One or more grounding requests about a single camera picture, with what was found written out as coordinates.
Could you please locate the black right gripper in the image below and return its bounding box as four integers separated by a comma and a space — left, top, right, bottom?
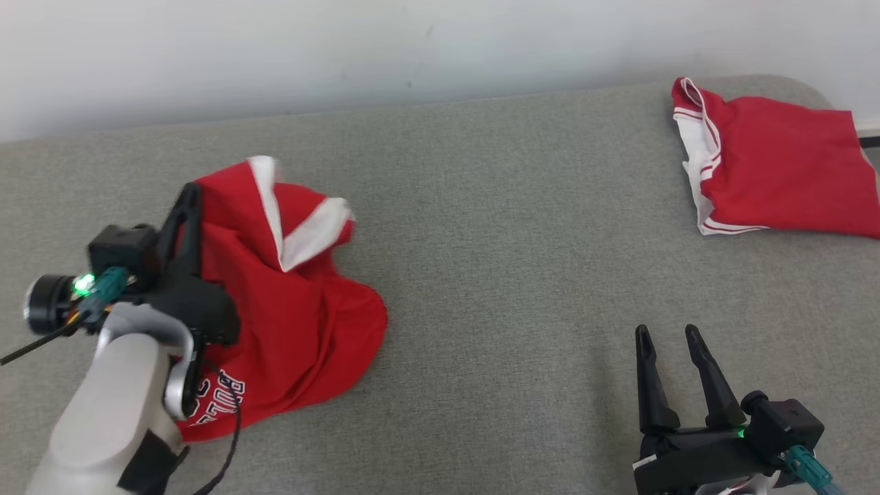
632, 324, 784, 495

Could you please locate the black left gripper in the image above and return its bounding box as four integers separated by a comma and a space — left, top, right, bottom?
127, 182, 241, 347

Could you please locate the red number 23 jersey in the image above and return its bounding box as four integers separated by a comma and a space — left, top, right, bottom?
672, 77, 880, 240

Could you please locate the grey fabric sofa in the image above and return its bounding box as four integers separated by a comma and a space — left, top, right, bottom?
0, 74, 880, 495

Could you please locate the teal left camera plug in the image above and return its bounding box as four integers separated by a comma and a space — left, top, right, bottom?
77, 267, 130, 311

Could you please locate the teal camera plug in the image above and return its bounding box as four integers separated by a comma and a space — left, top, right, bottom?
77, 267, 130, 311
784, 445, 836, 493

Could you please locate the teal right camera plug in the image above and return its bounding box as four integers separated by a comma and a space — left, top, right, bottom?
784, 445, 836, 493

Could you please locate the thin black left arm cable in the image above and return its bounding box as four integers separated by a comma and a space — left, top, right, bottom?
0, 313, 94, 365
192, 364, 243, 495

